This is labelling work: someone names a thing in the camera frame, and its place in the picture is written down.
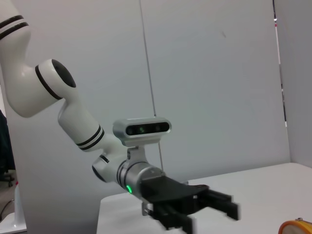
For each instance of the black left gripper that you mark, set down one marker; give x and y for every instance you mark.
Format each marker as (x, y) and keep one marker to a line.
(168, 191)

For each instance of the beige food bag orange trim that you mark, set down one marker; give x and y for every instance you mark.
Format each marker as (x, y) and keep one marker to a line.
(296, 226)

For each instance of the silver connector plug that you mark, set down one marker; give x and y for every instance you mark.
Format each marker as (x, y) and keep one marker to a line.
(147, 209)

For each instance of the dark office chair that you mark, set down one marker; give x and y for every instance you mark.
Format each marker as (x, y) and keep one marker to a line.
(4, 143)

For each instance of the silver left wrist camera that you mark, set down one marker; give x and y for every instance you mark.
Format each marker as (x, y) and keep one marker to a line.
(142, 128)

